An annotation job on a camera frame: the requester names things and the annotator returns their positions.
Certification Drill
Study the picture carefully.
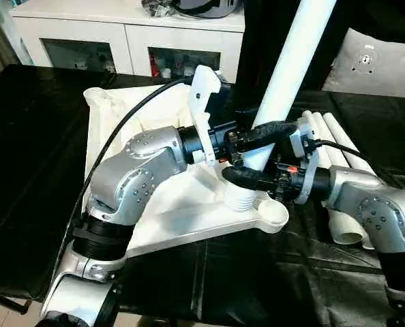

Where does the white plastic table leg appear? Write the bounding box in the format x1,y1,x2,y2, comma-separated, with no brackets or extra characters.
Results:
305,110,363,247
323,112,386,174
313,111,376,249
222,0,340,213

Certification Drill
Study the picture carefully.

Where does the white plastic table top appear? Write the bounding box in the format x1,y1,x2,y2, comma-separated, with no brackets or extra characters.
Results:
82,87,290,260

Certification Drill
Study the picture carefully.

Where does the black sofa with gold label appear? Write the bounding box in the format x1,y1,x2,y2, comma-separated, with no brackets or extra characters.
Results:
236,0,405,93

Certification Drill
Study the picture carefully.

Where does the grey printed pillow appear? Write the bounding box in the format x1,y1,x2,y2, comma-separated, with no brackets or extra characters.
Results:
321,27,405,100

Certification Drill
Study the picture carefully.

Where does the black plastic packet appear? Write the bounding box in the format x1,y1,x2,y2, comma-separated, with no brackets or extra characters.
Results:
140,0,176,18

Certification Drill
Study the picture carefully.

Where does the white cabinet with glass doors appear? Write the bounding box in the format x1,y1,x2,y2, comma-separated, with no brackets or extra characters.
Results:
10,0,246,78

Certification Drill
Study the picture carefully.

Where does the black work mat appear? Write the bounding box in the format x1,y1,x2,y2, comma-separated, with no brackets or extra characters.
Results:
0,64,405,327

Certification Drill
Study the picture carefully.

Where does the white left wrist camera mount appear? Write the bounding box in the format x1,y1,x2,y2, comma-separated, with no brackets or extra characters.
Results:
187,65,221,168

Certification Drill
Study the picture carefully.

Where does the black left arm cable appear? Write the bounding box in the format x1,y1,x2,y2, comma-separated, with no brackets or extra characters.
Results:
64,76,195,260

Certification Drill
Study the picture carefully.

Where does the grey bag with black strap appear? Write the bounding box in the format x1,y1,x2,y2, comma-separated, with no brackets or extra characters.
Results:
173,0,239,19

